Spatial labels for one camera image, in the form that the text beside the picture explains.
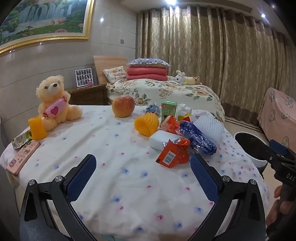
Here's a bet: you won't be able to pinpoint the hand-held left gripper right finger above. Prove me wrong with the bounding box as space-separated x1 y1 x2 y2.
187 154 266 241

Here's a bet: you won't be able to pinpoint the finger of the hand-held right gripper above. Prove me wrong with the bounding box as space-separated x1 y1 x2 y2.
269 139 296 163
259 142 287 167

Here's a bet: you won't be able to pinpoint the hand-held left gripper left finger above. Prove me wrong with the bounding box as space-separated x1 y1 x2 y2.
19 154 97 241

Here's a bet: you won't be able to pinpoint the white trash bin black liner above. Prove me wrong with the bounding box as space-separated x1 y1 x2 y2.
234 131 271 168

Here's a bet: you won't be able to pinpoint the red wrapper with barcode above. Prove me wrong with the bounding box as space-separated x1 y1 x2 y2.
155 138 191 168

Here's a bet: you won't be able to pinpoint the blue plastic wrapper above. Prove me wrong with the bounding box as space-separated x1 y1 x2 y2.
179 121 217 156

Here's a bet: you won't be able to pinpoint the white foam fruit net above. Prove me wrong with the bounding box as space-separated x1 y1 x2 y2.
193 115 224 139

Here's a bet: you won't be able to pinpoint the white foam block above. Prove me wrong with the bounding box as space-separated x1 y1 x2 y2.
149 130 171 151

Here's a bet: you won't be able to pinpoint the orange snack wrapper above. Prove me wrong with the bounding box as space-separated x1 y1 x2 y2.
159 115 185 135

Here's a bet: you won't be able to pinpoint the white plastic bag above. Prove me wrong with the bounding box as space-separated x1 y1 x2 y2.
188 110 210 123

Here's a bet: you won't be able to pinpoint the white tissue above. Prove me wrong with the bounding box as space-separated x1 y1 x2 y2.
175 103 193 116

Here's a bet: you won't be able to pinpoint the green milk carton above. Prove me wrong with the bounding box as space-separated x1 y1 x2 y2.
160 101 178 123

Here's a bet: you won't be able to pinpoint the orange foam fruit net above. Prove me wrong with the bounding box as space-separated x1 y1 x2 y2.
28 116 48 141
134 112 160 137

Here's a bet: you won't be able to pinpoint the person's right hand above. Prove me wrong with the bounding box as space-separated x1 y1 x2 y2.
266 185 296 234

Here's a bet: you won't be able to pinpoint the pink heart print furniture cover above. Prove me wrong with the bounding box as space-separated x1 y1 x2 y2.
257 87 296 151

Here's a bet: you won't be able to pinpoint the white flower print blanket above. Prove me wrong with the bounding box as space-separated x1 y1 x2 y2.
0 104 270 241

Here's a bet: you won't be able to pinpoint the flat pink box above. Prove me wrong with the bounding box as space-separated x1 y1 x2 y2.
6 140 41 175

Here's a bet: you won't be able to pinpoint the green snack packet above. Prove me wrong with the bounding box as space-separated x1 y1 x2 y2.
11 130 33 149

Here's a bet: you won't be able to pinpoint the red apple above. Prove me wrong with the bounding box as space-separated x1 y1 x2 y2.
112 96 135 118

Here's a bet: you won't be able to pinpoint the wooden nightstand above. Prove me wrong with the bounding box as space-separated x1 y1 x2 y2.
67 84 109 106

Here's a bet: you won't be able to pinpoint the cream teddy bear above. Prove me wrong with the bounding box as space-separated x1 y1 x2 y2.
35 75 83 132

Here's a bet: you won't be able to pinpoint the yellow plush toy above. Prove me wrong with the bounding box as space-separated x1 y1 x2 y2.
186 76 202 85

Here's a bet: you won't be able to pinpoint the floral bed quilt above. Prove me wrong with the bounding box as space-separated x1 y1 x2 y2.
106 75 226 123

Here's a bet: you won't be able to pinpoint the white bunny plush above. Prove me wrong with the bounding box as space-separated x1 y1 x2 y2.
174 70 189 84

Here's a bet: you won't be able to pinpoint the floral pillow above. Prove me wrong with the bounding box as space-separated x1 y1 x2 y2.
103 66 127 84

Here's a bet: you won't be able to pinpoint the wooden bed headboard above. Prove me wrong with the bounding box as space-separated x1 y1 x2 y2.
93 56 130 85

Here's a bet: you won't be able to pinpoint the folded red blanket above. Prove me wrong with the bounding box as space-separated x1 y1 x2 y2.
126 65 169 81

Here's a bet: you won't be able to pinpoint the beige patterned curtain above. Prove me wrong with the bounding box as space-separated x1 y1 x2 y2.
136 5 296 121

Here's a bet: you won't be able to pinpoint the blue spotted white pillow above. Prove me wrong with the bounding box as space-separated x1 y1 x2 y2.
127 58 171 68

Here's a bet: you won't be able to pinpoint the gold framed landscape painting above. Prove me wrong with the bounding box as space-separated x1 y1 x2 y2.
0 0 96 57

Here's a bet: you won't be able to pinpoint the black and white photo frame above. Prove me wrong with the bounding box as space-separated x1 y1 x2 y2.
75 68 93 88

